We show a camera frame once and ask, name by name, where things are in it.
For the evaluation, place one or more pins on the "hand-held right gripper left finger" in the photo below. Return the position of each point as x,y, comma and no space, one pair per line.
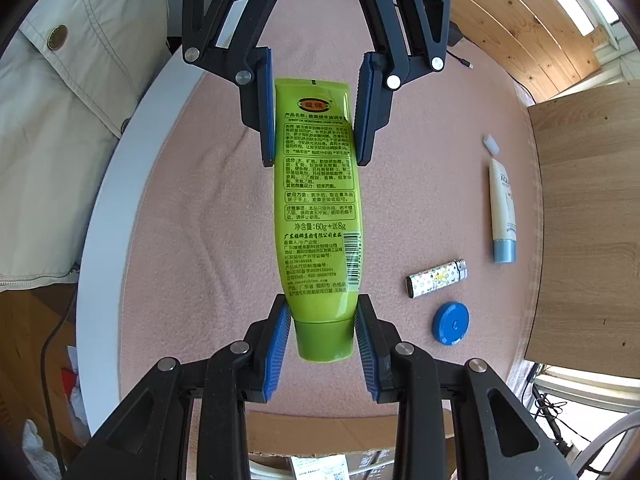
277,352

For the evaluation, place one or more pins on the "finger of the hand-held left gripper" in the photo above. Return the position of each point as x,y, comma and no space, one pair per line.
267,110
362,110

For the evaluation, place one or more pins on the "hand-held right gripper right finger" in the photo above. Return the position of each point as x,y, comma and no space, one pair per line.
365,355

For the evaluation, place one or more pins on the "cardboard box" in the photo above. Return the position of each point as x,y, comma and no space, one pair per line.
310,432

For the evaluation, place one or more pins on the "green hand cream tube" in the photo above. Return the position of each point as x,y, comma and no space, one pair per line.
315,210

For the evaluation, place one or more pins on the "blue round tape measure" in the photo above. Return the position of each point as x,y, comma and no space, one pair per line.
451,323

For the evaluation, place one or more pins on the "patterned lighter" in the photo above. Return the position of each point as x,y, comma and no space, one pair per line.
435,278

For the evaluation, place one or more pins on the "black charger adapter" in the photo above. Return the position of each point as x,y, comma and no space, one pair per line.
454,36

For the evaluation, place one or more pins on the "small clear plastic cap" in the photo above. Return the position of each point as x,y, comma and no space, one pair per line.
491,145

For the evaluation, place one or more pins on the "white tube with blue cap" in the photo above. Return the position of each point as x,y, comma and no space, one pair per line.
502,200

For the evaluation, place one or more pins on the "wooden slat panel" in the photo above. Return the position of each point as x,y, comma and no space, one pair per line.
525,25

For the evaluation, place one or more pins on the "person's beige jacket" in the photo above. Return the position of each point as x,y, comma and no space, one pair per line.
65,135

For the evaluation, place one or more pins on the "light wooden board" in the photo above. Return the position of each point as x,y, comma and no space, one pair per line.
590,235

